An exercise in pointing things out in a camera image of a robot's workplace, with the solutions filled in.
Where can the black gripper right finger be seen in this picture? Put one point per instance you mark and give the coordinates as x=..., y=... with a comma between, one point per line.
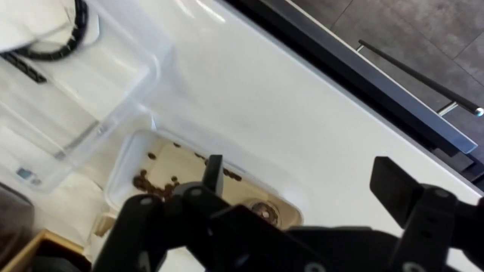
x=429, y=227

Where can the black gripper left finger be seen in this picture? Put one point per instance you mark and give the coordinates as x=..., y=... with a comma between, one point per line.
x=137, y=227

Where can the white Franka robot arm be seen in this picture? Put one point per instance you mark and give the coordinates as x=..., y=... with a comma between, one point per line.
x=25, y=20

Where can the beige take-away food container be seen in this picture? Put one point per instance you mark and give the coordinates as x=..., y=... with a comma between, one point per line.
x=172, y=160

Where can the clear plastic container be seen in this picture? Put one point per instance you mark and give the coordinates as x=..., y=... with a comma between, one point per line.
x=116, y=76

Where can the coffee bean pile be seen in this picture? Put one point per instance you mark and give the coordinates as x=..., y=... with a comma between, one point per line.
x=145, y=181

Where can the wooden organizer box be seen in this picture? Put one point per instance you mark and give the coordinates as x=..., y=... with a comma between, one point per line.
x=28, y=249

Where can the dark round canister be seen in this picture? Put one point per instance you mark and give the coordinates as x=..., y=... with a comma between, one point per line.
x=13, y=221

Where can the thin black rod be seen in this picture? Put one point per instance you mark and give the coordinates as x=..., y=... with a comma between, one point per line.
x=418, y=76

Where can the dark metal counter edge rail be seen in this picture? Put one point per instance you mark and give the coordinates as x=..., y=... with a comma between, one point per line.
x=353, y=65

